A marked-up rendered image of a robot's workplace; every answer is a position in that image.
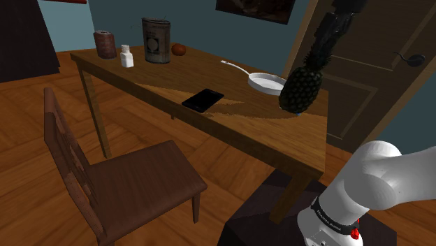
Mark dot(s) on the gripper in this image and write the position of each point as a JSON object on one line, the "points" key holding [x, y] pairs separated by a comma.
{"points": [[335, 27]]}

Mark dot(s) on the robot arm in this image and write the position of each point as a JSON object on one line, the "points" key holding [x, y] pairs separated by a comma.
{"points": [[371, 177]]}

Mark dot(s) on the brown wooden door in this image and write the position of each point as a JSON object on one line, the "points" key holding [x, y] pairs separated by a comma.
{"points": [[374, 85]]}

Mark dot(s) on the dark pineapple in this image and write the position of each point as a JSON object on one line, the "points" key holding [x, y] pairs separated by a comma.
{"points": [[300, 89]]}

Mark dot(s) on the white frying pan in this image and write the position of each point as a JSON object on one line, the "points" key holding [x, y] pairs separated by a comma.
{"points": [[265, 84]]}

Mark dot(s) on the wooden table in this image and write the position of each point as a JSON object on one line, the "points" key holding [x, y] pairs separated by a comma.
{"points": [[265, 139]]}

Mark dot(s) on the black phone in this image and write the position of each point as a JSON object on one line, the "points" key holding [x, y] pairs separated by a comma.
{"points": [[203, 100]]}

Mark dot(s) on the orange round fruit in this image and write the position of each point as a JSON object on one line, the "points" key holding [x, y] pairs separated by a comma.
{"points": [[178, 49]]}

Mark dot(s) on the large grey tin can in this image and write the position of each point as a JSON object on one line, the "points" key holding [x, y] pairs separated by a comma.
{"points": [[156, 42]]}

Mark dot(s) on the small white bottle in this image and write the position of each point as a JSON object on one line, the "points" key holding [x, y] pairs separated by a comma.
{"points": [[127, 58]]}

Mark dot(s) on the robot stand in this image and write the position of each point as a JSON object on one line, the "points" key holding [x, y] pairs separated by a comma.
{"points": [[259, 225]]}

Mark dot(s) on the small reddish brown can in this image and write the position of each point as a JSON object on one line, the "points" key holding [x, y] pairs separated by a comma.
{"points": [[105, 45]]}

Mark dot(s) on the brown wooden chair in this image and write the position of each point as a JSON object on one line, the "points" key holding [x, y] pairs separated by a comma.
{"points": [[136, 177]]}

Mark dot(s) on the dark cabinet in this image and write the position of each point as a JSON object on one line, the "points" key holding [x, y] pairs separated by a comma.
{"points": [[24, 37]]}

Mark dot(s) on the dark wall picture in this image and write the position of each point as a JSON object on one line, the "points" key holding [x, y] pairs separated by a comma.
{"points": [[259, 8]]}

